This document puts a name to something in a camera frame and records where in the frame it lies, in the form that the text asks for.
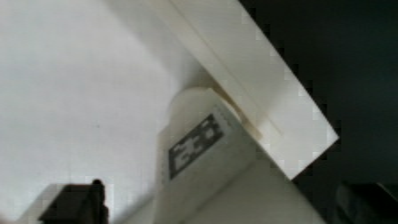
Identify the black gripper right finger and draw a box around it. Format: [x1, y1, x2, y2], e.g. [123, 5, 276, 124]
[335, 183, 398, 224]

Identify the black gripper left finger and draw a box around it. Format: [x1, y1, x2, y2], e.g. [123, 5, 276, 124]
[40, 179, 109, 224]

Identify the white table leg with tag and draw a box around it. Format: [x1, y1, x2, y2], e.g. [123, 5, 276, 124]
[118, 87, 328, 224]

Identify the white square table top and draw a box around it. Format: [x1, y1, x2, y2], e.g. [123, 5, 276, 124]
[0, 0, 338, 224]

